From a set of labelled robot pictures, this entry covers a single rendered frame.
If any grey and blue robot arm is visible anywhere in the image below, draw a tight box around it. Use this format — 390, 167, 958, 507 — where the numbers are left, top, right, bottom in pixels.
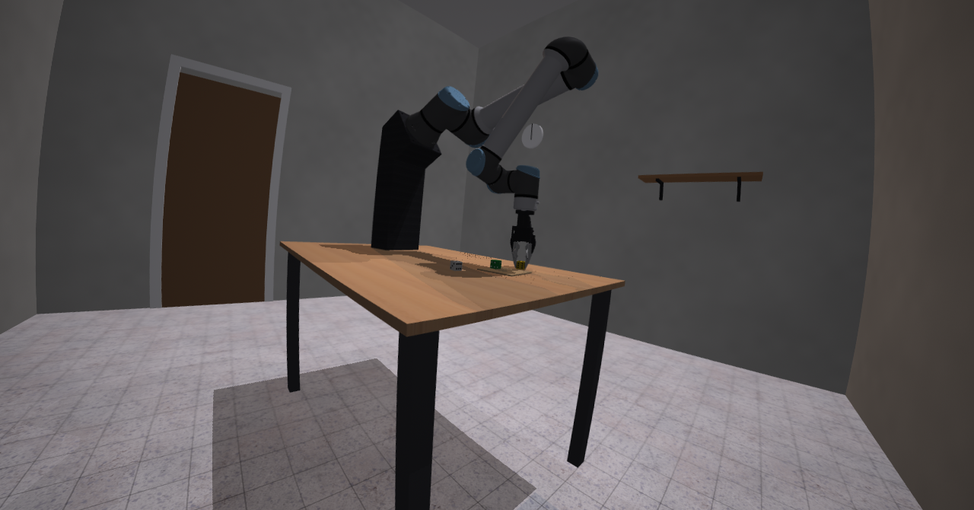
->
406, 37, 598, 211

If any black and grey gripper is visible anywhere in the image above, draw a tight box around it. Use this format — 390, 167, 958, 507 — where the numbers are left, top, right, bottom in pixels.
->
511, 210, 536, 269

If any tan flat mat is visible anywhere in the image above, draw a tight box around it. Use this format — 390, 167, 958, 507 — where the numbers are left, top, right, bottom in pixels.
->
478, 267, 532, 276

